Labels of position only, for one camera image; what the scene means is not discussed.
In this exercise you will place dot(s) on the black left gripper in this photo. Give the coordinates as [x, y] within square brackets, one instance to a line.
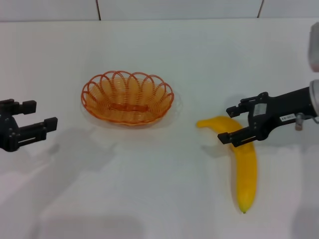
[8, 134]

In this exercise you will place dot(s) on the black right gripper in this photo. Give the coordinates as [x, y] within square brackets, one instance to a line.
[281, 109]

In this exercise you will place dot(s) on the yellow banana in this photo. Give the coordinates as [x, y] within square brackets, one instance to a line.
[245, 179]

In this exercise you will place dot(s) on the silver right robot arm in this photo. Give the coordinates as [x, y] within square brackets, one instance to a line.
[314, 99]

